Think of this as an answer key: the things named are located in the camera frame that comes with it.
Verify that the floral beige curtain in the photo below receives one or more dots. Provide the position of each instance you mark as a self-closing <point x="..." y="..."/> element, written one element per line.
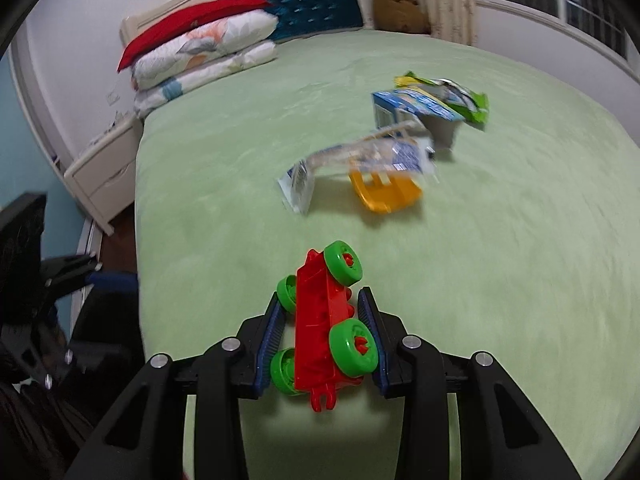
<point x="447" y="2"/>

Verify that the green blanket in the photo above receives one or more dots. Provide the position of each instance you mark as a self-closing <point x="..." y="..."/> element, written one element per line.
<point x="500" y="240"/>

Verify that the white pillow with blue stripe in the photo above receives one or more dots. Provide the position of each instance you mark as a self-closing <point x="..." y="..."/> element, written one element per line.
<point x="210" y="72"/>

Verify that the dark cloth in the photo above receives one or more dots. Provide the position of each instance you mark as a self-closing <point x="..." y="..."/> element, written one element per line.
<point x="35" y="435"/>

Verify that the blue and white carton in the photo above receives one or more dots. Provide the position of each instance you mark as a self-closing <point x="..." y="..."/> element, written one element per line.
<point x="415" y="105"/>

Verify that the red toy car green wheels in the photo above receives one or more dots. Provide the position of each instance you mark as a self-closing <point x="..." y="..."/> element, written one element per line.
<point x="320" y="320"/>

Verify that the green and yellow packet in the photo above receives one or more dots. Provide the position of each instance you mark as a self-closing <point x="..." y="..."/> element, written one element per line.
<point x="465" y="102"/>

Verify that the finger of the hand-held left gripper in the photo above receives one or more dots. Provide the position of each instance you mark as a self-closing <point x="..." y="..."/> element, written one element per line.
<point x="100" y="330"/>
<point x="70" y="267"/>

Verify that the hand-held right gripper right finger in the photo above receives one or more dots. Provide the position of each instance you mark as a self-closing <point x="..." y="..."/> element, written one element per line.
<point x="374" y="332"/>

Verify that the floral pillow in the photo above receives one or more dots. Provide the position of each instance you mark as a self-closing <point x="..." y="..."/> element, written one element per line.
<point x="205" y="45"/>

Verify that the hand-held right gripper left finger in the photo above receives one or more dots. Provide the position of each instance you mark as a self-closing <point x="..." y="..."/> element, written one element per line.
<point x="270" y="330"/>

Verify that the white nightstand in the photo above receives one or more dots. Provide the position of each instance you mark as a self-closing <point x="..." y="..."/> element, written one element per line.
<point x="107" y="170"/>

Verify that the clear plastic wrapper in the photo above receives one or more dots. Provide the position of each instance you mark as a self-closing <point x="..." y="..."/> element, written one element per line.
<point x="350" y="152"/>

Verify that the brown plush bear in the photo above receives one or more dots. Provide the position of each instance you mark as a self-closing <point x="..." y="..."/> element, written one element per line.
<point x="397" y="5"/>

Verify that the yellow toy piece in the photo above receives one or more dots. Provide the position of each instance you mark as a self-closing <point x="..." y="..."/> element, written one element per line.
<point x="385" y="192"/>

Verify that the red pillow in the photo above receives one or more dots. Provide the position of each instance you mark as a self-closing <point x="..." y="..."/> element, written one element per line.
<point x="185" y="22"/>

